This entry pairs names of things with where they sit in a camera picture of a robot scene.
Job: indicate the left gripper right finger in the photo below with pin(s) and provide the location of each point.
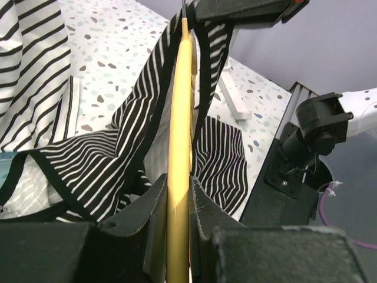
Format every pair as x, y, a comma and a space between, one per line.
224, 250

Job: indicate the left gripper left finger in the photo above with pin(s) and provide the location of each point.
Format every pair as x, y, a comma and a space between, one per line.
128, 247

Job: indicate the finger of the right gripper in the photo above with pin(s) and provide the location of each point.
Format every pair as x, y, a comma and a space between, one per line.
249, 14

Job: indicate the yellow plastic hanger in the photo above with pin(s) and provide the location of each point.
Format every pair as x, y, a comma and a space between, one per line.
180, 158

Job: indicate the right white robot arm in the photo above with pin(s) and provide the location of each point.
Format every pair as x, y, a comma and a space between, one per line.
323, 121

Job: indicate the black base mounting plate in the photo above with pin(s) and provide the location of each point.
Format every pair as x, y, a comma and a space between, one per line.
278, 200

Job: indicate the white clothes rack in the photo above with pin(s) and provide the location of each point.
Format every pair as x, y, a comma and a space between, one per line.
232, 96

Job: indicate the teal transparent plastic bin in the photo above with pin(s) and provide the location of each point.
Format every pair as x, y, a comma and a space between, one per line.
5, 164

